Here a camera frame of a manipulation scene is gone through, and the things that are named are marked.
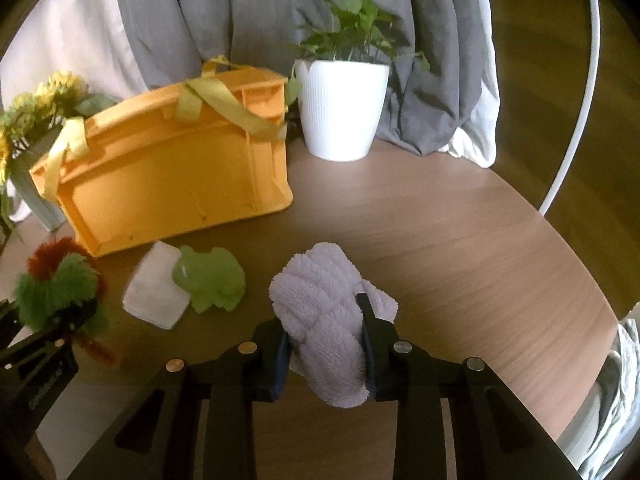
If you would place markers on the grey curtain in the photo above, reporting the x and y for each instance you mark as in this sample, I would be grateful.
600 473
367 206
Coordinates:
250 10

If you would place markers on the sunflower bouquet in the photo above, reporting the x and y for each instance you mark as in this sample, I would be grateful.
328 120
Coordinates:
35 105

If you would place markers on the pale pink curtain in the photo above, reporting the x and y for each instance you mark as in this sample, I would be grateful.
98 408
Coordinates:
65 30

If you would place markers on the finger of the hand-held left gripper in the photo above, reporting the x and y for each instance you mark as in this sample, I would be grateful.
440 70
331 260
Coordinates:
60 332
9 322

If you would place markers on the green frog toy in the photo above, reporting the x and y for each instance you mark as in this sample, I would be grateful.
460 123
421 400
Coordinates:
212 282

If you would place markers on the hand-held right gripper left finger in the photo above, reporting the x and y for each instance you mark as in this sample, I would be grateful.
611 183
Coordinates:
280 365

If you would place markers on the white folded cloth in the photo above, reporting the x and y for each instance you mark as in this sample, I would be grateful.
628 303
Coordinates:
150 290

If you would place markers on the grey ribbed vase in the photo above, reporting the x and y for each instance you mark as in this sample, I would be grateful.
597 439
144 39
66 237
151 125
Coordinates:
37 195

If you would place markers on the white hoop tube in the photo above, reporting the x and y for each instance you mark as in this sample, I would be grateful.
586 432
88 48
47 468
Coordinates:
582 110

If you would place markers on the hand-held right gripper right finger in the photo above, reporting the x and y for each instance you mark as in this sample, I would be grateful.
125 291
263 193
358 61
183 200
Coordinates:
372 345

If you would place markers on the potted plant in white pot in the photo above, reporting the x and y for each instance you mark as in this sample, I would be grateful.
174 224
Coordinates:
342 105

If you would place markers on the person's grey and white clothing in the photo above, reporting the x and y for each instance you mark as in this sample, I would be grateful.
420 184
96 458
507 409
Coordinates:
607 400

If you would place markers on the white sheer curtain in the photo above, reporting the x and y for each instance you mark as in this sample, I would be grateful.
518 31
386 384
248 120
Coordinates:
480 125

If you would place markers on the lavender fluffy towel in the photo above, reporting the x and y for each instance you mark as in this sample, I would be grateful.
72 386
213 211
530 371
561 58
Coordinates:
320 305

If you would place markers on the green and red fluffy toy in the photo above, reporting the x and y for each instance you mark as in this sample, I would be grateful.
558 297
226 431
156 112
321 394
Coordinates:
55 287

